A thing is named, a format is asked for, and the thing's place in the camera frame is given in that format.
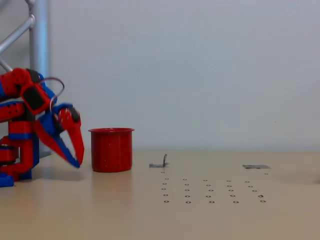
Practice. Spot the long diagonal metal tube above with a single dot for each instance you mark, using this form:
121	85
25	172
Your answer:
15	35

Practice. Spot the vertical grey metal pole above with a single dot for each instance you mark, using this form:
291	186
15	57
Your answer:
40	50

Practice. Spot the short diagonal metal tube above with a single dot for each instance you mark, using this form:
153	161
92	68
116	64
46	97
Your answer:
5	65

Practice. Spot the red plastic cup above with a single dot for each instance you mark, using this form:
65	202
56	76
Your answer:
111	150

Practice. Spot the flat grey metal plate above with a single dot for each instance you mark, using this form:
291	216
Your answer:
256	166

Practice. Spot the red blue gripper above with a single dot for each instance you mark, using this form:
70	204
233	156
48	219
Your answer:
56	117

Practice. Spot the metal tube stub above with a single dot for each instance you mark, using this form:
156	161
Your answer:
29	3

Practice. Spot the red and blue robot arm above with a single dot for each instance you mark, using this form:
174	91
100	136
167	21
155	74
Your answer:
12	82

